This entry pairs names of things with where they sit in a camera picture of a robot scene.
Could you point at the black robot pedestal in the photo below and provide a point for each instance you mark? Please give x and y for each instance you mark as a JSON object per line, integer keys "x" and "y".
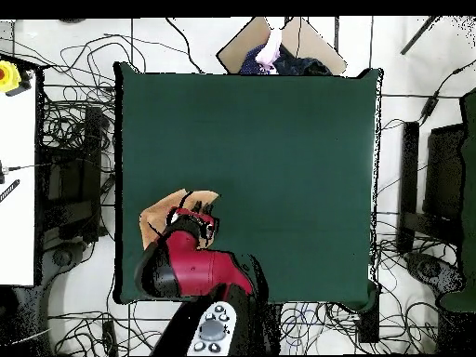
{"x": 273, "y": 327}

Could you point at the yellow emergency stop button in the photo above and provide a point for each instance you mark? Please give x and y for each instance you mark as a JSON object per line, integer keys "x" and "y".
{"x": 7, "y": 76}

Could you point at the black metal bar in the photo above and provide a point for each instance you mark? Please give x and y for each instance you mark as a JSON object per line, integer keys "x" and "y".
{"x": 418, "y": 35}

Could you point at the grey chair base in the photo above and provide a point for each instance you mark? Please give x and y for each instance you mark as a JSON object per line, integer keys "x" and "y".
{"x": 63, "y": 256}
{"x": 431, "y": 269}

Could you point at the dark blue garment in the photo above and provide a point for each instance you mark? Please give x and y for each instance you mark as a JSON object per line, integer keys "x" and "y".
{"x": 297, "y": 65}

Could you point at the orange terry towel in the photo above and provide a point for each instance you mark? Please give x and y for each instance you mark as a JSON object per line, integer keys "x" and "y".
{"x": 160, "y": 219}

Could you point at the brown cardboard box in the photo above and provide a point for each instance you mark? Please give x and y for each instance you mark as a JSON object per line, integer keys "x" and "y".
{"x": 319, "y": 52}

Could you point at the dark green table cloth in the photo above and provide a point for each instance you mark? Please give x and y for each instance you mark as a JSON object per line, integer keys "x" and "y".
{"x": 260, "y": 148}

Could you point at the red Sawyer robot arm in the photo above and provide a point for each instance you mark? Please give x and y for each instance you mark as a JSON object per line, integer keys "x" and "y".
{"x": 193, "y": 267}

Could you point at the pink garment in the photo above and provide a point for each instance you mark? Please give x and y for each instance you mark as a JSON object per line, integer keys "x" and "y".
{"x": 270, "y": 48}

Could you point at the black power strip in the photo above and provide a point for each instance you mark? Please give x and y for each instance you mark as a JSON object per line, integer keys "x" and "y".
{"x": 109, "y": 336}

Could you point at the white desk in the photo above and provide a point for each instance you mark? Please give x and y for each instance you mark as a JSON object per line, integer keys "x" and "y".
{"x": 16, "y": 186}

